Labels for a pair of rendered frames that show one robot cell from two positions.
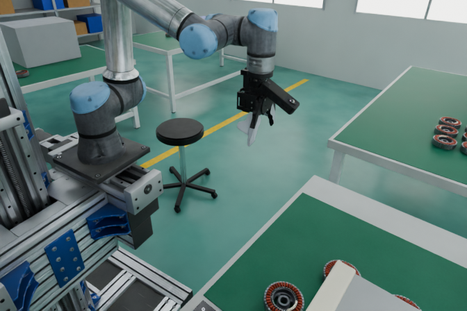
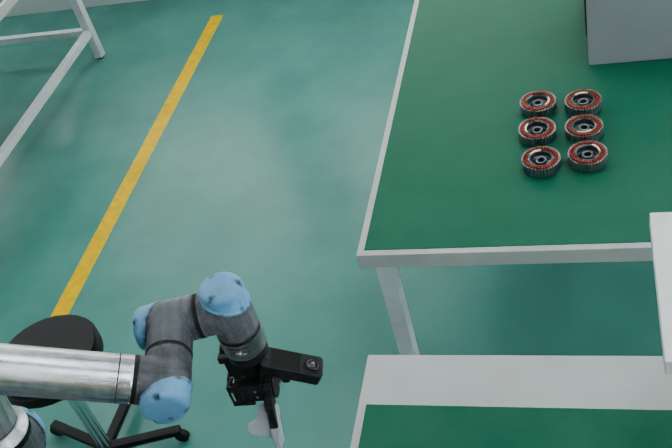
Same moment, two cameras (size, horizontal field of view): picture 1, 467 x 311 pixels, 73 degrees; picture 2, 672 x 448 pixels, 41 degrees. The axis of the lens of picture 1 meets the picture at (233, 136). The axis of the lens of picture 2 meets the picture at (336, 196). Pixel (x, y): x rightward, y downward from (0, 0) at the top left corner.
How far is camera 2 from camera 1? 0.91 m
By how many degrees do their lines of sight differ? 17
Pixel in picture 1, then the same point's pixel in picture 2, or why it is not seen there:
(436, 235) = (580, 373)
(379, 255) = not seen: outside the picture
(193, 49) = (169, 415)
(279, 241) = not seen: outside the picture
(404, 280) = not seen: outside the picture
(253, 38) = (224, 329)
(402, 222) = (529, 376)
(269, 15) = (235, 297)
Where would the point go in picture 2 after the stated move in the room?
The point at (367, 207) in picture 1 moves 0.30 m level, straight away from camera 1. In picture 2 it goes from (472, 376) to (461, 284)
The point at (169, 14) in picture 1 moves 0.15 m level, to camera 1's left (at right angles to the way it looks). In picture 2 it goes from (110, 387) to (14, 438)
